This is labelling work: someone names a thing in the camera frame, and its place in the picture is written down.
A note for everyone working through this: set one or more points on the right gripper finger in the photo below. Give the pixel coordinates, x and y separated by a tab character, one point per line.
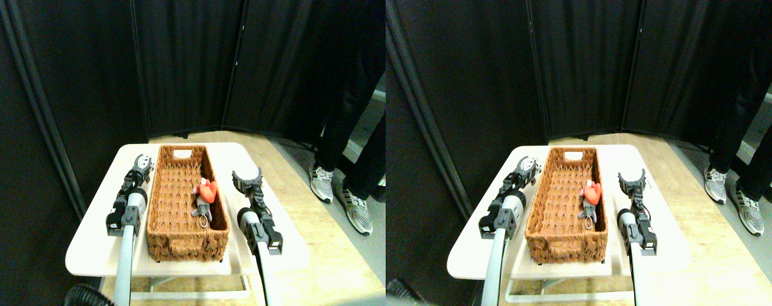
257	182
641	183
240	185
625	185

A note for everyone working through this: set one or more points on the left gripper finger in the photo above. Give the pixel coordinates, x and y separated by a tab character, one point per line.
136	169
518	171
152	167
536	169

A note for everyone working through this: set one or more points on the white black spotted toy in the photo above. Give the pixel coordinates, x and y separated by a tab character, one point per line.
144	166
528	167

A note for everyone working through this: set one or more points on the red plush toy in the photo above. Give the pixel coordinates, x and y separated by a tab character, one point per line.
593	193
207	191

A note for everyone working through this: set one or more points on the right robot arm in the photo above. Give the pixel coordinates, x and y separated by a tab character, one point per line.
625	223
247	222

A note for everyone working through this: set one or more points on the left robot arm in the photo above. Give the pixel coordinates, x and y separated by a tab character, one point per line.
495	268
124	268

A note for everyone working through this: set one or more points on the white low table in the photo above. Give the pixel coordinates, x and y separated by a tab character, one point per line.
615	158
233	156

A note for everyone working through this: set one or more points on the grey mouse toy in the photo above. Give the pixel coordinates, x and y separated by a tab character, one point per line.
588	215
202	213

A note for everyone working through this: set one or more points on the person's legs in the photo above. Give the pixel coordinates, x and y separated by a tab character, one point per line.
716	185
322	182

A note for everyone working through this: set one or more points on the brown wicker basket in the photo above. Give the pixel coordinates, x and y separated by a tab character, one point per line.
538	250
159	250

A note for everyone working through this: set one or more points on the black curtain stand pole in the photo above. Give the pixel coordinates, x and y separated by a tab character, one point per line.
432	127
37	95

